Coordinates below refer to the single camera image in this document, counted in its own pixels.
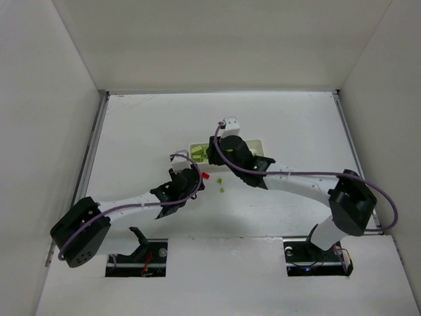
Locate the pale green curved duplo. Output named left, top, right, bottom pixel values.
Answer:
left=192, top=155, right=209, bottom=163

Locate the pale green arch duplo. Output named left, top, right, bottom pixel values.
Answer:
left=191, top=145, right=206, bottom=155

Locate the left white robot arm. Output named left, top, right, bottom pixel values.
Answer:
left=50, top=167, right=205, bottom=268

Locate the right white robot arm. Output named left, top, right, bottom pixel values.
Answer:
left=207, top=135, right=377, bottom=255

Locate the red curved lego brick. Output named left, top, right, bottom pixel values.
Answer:
left=201, top=172, right=210, bottom=180

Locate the white three-compartment tray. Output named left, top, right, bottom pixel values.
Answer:
left=189, top=139, right=264, bottom=172

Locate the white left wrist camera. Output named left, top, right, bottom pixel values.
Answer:
left=170, top=149, right=190, bottom=174

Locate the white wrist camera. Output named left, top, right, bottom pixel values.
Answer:
left=221, top=117, right=240, bottom=138
left=170, top=149, right=190, bottom=174

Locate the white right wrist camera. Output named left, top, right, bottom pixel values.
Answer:
left=221, top=117, right=240, bottom=138

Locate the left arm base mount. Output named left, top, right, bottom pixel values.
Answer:
left=105, top=226, right=168, bottom=278

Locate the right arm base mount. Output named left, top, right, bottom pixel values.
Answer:
left=283, top=237, right=354, bottom=277

